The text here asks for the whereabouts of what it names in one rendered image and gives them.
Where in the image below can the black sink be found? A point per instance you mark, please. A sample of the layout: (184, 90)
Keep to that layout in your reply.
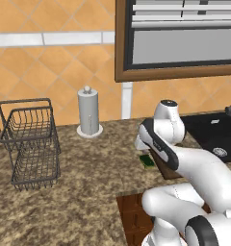
(213, 134)

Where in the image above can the wooden framed window with blinds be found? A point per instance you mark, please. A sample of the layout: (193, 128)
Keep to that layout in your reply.
(178, 38)

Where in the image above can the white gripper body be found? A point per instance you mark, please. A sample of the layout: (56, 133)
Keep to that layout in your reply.
(141, 144)

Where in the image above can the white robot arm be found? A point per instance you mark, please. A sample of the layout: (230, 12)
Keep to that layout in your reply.
(200, 173)

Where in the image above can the brown wooden cutting board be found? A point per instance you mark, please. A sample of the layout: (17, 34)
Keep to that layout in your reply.
(167, 171)

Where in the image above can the grey paper towel holder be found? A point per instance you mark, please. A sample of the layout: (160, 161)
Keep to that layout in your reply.
(88, 112)

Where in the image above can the green sponge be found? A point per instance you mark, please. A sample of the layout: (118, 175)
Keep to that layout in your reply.
(148, 161)

